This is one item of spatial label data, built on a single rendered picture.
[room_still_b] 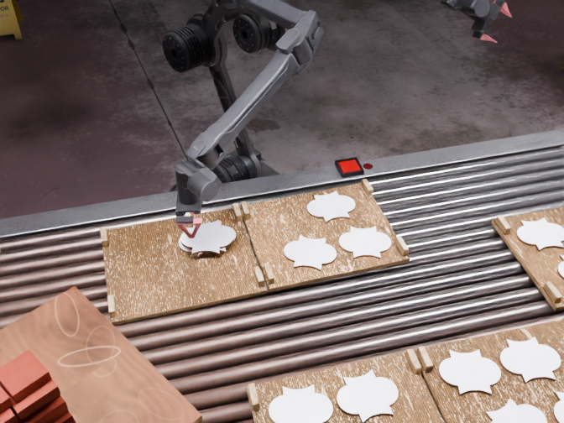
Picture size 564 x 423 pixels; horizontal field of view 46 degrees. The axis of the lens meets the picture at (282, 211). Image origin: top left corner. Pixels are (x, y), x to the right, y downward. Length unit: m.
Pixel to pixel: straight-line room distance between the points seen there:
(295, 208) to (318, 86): 2.43
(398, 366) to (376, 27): 3.79
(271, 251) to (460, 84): 2.88
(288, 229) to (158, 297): 0.43
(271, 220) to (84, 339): 0.68
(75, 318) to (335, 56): 3.42
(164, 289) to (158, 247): 0.16
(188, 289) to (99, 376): 0.39
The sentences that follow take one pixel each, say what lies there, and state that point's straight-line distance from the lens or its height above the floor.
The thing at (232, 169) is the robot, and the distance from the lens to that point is 3.03.
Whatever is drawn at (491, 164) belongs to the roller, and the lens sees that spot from 2.33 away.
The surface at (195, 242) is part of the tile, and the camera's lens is 1.88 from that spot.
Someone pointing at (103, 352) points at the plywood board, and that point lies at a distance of 1.59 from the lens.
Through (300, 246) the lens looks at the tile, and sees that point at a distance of 1.89.
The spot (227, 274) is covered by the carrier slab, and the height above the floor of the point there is 0.94.
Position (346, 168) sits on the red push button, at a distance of 2.19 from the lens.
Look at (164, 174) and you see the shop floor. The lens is 3.70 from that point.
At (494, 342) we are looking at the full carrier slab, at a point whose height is 0.94.
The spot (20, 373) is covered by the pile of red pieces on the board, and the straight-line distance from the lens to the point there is 1.25.
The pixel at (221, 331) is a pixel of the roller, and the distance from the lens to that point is 1.74.
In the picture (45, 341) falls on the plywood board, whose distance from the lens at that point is 1.64.
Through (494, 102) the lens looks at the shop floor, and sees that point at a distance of 4.43.
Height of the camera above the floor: 2.28
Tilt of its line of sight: 42 degrees down
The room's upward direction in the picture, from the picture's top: straight up
